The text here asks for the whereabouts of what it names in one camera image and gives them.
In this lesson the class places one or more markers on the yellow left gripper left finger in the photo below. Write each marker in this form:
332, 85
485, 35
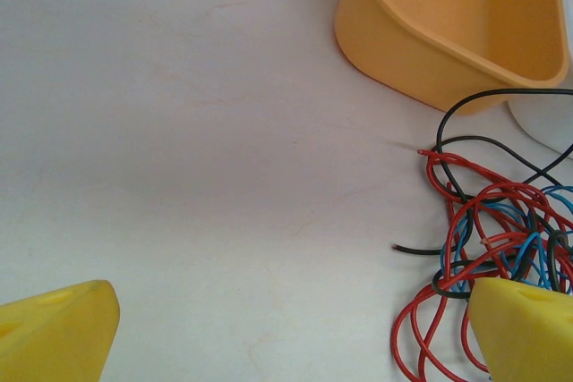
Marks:
58, 333

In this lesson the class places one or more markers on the white plastic bin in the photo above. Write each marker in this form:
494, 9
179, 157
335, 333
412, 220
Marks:
537, 124

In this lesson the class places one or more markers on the orange plastic bin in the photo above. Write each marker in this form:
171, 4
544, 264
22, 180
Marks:
403, 55

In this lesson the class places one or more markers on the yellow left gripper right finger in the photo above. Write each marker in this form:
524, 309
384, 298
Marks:
528, 337

